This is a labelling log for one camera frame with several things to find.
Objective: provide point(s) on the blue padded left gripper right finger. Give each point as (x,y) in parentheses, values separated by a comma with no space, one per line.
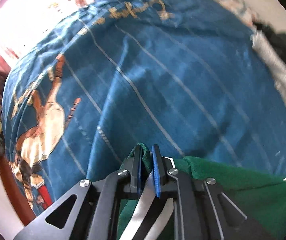
(187,194)

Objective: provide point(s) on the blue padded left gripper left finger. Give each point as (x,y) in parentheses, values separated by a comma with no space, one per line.
(106,196)

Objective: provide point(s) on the blue striped bed sheet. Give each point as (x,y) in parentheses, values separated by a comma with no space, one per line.
(181,74)

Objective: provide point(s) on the grey folded garment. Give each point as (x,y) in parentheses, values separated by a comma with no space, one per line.
(268,55)

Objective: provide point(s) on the plaid checkered blanket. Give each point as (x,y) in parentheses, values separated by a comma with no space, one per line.
(241,10)

